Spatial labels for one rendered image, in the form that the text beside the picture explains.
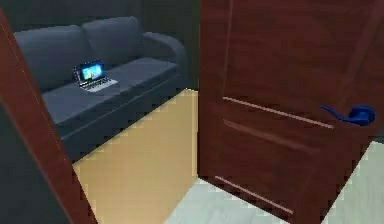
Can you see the dark red wooden door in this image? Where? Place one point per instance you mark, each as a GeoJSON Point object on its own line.
{"type": "Point", "coordinates": [273, 66]}

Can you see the dark grey sofa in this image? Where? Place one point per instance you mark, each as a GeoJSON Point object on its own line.
{"type": "Point", "coordinates": [140, 71]}

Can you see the open silver laptop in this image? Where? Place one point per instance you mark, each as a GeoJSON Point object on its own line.
{"type": "Point", "coordinates": [92, 76]}

